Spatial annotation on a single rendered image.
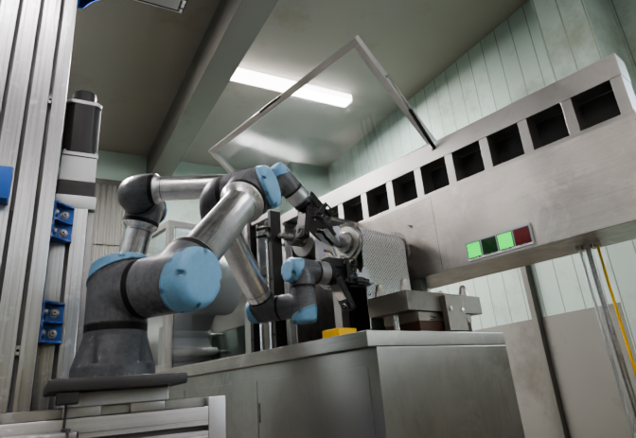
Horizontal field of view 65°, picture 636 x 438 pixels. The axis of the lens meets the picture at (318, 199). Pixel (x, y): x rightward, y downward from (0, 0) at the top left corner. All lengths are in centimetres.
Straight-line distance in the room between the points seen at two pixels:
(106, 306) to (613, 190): 137
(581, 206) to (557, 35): 195
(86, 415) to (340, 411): 67
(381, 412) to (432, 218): 89
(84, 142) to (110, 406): 69
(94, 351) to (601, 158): 144
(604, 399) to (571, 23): 219
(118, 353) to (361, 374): 62
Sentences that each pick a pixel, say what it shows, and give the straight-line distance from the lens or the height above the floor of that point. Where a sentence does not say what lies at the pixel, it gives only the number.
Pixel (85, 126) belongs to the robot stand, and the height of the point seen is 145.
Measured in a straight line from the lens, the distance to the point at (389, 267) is 182.
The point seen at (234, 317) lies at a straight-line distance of 260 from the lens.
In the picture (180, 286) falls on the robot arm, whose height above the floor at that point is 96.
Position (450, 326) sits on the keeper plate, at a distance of 165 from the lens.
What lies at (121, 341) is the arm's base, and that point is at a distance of 101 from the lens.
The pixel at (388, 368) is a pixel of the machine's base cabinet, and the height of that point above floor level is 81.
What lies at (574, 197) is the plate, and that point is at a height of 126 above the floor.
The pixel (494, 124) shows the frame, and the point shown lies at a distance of 192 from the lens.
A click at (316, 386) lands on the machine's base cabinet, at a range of 148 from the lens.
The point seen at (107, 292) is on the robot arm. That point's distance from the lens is 103.
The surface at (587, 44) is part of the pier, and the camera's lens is 336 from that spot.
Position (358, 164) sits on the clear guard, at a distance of 227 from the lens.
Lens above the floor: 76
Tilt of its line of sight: 21 degrees up
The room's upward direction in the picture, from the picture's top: 5 degrees counter-clockwise
